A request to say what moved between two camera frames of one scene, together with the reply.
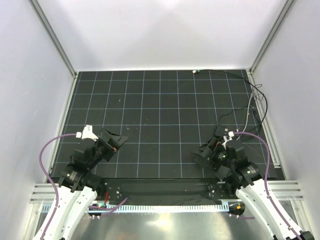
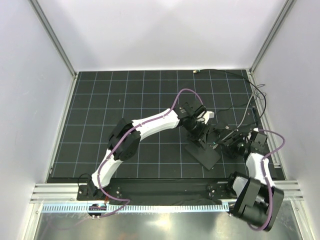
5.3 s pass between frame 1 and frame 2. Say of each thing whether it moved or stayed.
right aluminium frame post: stayed
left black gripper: moved
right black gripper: moved
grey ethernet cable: moved
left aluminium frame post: stayed
